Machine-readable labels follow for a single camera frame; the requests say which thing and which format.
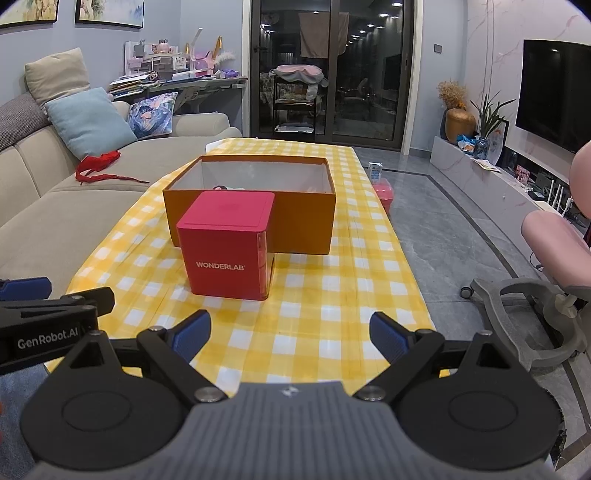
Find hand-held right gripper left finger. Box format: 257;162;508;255
44;310;229;407

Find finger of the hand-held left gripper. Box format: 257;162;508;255
0;277;52;302
0;286;115;324

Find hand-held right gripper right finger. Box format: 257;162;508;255
353;311;539;407

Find orange cardboard box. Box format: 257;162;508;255
163;155;337;256

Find blue cloth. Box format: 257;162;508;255
0;364;61;462

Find yellow checkered tablecloth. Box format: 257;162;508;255
44;137;451;386

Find red cube box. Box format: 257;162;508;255
176;191;276;302

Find beige sofa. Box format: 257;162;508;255
0;92;243;301

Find pink stool with carton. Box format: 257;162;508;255
372;179;395;215

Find red ribbon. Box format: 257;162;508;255
75;150;151;185

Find light blue cushion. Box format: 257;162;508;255
45;87;138;160

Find grey television cabinet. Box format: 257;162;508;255
430;136;591;241

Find pink office chair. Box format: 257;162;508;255
459;141;591;370

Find printed figure cushion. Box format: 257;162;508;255
127;92;178;138

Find beige cushion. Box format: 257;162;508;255
24;47;90;109

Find white router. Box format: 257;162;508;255
547;182;573;215

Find gold vase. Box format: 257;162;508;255
445;108;476;144

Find stack of magazines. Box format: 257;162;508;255
108;74;155;97

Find green potted plant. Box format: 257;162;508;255
470;92;515;141

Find grey desk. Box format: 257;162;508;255
108;78;247;116

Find black shelf cart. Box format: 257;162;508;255
272;65;326;136

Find dried flowers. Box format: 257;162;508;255
437;80;467;110

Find glass sliding door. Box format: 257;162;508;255
249;0;416;151

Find group of display boxes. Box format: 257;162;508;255
124;28;238;81

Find pink blanket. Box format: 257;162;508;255
270;65;326;86

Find framed landscape painting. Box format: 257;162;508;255
0;0;60;28
75;0;146;29

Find black television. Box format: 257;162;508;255
515;39;591;155

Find hanging towel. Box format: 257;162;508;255
298;12;350;59

